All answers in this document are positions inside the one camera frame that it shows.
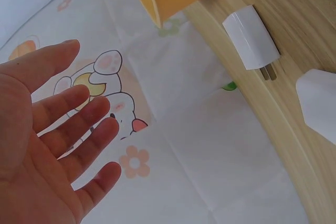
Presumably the person's left hand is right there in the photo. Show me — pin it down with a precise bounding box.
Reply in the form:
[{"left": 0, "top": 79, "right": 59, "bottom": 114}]
[{"left": 0, "top": 39, "right": 122, "bottom": 224}]

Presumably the white two-pronged charger plug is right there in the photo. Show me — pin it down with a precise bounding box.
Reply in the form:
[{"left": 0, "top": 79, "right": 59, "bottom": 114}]
[{"left": 222, "top": 5, "right": 281, "bottom": 81}]

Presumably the white angular block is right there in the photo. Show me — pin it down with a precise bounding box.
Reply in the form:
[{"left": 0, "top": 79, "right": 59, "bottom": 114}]
[{"left": 296, "top": 68, "right": 336, "bottom": 145}]

